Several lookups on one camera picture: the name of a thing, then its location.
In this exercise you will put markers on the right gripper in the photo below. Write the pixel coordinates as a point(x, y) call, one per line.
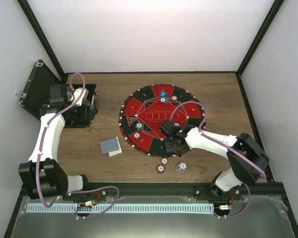
point(169, 148)

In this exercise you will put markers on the green blue chip top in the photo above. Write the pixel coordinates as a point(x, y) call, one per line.
point(163, 100)

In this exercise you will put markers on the green blue chip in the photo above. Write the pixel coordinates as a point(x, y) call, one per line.
point(139, 125)
point(163, 100)

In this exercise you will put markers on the orange black chip stack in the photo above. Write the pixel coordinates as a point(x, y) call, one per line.
point(160, 169)

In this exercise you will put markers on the orange black chip top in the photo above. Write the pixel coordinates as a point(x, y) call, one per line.
point(174, 98)

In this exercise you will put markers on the blue small blind button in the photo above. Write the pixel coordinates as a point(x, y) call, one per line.
point(163, 94)

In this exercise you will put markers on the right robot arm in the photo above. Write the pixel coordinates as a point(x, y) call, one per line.
point(247, 159)

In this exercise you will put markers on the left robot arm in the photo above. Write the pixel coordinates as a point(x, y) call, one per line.
point(65, 106)

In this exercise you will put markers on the black poker case lid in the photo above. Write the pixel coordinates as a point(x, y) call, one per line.
point(37, 89)

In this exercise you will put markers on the black poker case tray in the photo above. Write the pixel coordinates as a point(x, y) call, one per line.
point(84, 112)

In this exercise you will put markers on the round red black poker mat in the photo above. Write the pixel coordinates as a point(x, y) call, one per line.
point(144, 106)

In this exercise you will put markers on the white playing card box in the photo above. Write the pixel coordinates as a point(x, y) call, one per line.
point(114, 153)

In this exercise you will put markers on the blue backed card deck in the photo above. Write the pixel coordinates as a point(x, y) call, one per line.
point(110, 145)

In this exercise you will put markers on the black aluminium front rail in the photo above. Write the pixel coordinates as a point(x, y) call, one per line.
point(200, 190)

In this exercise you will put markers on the light blue slotted cable duct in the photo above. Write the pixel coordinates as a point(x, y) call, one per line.
point(190, 208)

